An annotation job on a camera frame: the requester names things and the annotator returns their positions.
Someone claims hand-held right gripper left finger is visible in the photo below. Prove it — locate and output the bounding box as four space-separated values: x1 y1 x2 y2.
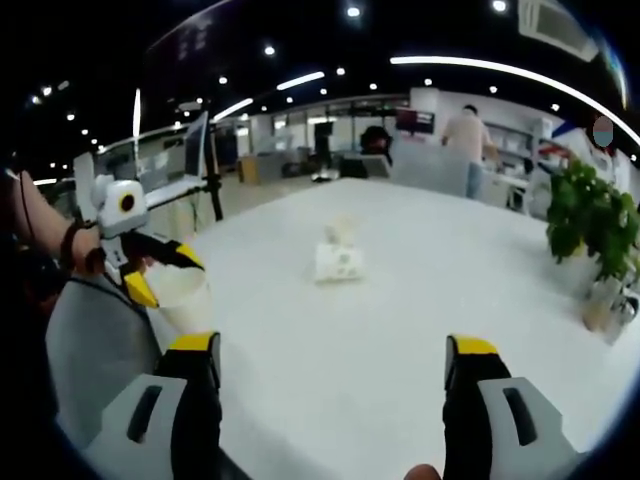
97 329 222 480

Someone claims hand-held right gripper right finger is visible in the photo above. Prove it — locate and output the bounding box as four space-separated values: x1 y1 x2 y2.
442 333 589 480

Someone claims white paper cup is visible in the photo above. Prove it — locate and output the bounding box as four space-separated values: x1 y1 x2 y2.
144 263 214 335

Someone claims cluster of paper cups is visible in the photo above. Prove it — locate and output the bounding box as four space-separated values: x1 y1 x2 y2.
313 214 367 286

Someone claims person's left hand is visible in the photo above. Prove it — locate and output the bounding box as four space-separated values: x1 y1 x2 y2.
72 227 109 277

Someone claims person's right hand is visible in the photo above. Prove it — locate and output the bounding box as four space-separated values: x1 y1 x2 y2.
403 463 441 480

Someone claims black tripod stand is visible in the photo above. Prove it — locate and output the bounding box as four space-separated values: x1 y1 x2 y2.
202 112 224 221

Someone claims monitor on stand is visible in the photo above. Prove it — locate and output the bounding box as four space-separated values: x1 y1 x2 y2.
184 110 210 179

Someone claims brown cabinet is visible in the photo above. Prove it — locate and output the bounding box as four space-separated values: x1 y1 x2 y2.
238 155 261 184

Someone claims white table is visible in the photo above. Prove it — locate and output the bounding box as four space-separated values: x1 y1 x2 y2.
144 177 640 480

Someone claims dark hanging sign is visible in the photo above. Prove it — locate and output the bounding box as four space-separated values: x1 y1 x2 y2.
147 14 226 81

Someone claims potted green plant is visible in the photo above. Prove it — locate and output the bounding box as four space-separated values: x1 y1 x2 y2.
545 159 640 346

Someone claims long curved ceiling light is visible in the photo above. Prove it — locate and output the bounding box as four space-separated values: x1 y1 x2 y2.
389 55 640 146

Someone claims ceiling air vent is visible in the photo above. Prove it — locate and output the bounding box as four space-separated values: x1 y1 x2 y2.
517 0 599 62

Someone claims black cable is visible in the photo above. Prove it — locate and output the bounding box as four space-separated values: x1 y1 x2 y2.
18 171 40 242

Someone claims dark wall screen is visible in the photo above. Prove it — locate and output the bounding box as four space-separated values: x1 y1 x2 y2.
396 108 436 135

